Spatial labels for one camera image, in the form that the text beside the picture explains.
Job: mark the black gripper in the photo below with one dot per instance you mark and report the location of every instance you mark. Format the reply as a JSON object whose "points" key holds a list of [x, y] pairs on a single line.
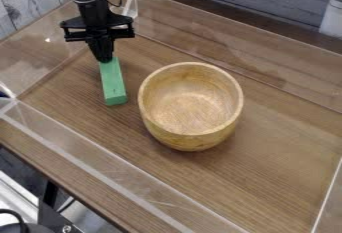
{"points": [[95, 23]]}

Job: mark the green rectangular block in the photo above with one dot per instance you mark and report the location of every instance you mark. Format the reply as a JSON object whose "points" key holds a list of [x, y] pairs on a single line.
{"points": [[112, 83]]}

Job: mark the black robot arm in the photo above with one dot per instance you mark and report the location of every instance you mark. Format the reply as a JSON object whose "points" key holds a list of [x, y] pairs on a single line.
{"points": [[98, 26]]}

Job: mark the brown wooden bowl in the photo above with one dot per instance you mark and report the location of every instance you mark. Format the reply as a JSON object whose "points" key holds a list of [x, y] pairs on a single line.
{"points": [[190, 103]]}

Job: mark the clear acrylic corner bracket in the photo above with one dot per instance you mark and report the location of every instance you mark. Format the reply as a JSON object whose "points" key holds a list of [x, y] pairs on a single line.
{"points": [[127, 10]]}

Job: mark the black metal bracket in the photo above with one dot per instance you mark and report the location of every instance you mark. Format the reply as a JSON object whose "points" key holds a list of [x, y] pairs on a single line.
{"points": [[52, 222]]}

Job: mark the clear acrylic front wall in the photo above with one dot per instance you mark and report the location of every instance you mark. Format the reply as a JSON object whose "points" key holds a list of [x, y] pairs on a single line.
{"points": [[139, 183]]}

